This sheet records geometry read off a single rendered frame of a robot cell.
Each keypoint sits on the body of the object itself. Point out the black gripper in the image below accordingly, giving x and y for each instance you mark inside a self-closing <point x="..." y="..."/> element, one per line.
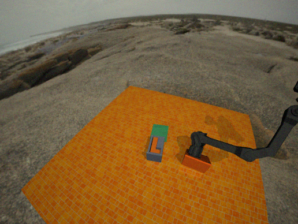
<point x="296" y="87"/>

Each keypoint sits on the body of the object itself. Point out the orange l-shaped part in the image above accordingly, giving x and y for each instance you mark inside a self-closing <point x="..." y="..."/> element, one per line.
<point x="154" y="146"/>

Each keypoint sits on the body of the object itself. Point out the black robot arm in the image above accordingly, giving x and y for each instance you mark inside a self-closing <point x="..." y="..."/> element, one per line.
<point x="289" y="120"/>

